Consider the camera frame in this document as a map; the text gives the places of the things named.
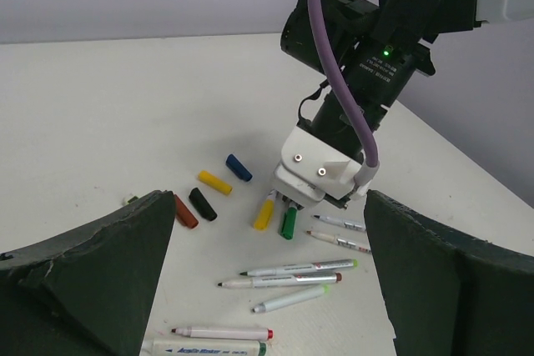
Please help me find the dark green pen cap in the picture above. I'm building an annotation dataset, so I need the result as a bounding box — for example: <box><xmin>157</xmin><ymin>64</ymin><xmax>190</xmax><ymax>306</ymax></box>
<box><xmin>189</xmin><ymin>188</ymin><xmax>218</xmax><ymax>222</ymax></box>

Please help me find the blue cap marker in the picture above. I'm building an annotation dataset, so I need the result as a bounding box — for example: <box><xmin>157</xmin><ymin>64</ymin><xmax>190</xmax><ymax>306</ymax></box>
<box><xmin>313</xmin><ymin>214</ymin><xmax>366</xmax><ymax>233</ymax></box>

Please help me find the dark green cap marker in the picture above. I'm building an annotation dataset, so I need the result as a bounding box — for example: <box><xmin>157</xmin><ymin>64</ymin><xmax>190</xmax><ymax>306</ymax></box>
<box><xmin>239</xmin><ymin>259</ymin><xmax>358</xmax><ymax>277</ymax></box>

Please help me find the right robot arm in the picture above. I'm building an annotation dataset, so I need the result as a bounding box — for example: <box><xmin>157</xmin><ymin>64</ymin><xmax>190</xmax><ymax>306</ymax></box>
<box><xmin>274</xmin><ymin>0</ymin><xmax>533</xmax><ymax>355</ymax></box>

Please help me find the yellow pen cap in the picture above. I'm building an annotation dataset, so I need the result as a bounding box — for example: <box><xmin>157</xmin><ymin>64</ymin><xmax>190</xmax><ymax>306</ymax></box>
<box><xmin>197</xmin><ymin>170</ymin><xmax>233</xmax><ymax>196</ymax></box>

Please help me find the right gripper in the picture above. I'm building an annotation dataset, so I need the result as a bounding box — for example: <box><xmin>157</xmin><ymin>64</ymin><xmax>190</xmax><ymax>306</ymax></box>
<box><xmin>298</xmin><ymin>88</ymin><xmax>388</xmax><ymax>163</ymax></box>

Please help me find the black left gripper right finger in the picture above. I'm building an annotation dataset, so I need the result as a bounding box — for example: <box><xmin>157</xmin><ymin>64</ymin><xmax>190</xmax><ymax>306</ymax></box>
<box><xmin>364</xmin><ymin>190</ymin><xmax>533</xmax><ymax>355</ymax></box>

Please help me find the lime green grip pen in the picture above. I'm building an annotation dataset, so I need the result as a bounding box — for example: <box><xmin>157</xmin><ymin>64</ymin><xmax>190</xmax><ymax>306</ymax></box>
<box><xmin>251</xmin><ymin>285</ymin><xmax>330</xmax><ymax>314</ymax></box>

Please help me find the blue pen cap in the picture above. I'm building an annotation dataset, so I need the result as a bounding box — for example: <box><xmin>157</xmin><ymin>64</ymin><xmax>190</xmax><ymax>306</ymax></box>
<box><xmin>225</xmin><ymin>153</ymin><xmax>253</xmax><ymax>182</ymax></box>

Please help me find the brown cap short marker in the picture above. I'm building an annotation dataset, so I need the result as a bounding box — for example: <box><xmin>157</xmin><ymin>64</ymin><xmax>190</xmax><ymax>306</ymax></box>
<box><xmin>141</xmin><ymin>338</ymin><xmax>267</xmax><ymax>356</ymax></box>

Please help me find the yellow cap long marker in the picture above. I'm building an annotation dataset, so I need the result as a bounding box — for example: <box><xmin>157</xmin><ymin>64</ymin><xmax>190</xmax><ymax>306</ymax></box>
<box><xmin>305</xmin><ymin>230</ymin><xmax>372</xmax><ymax>254</ymax></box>

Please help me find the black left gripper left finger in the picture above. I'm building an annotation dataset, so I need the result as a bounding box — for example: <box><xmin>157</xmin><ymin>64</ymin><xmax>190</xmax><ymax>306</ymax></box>
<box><xmin>1</xmin><ymin>191</ymin><xmax>174</xmax><ymax>355</ymax></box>

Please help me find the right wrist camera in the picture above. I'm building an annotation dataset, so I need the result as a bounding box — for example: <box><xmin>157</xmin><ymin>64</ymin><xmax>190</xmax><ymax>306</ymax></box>
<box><xmin>272</xmin><ymin>127</ymin><xmax>378</xmax><ymax>209</ymax></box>

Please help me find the red tip marker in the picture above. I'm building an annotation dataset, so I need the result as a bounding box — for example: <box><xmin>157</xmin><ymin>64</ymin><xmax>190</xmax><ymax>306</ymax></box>
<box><xmin>170</xmin><ymin>326</ymin><xmax>274</xmax><ymax>341</ymax></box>

